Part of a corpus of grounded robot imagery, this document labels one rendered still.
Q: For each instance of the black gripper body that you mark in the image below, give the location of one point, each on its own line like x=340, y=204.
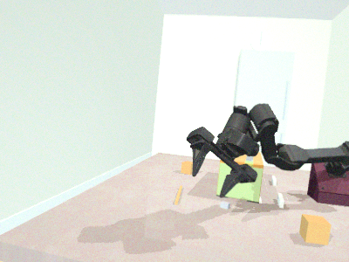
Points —
x=225, y=153

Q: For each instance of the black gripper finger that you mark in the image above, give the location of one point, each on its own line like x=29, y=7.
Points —
x=231, y=181
x=199, y=150

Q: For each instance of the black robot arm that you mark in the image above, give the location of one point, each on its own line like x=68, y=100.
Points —
x=283, y=156

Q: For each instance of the orange cube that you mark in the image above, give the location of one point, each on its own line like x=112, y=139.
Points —
x=315, y=229
x=186, y=168

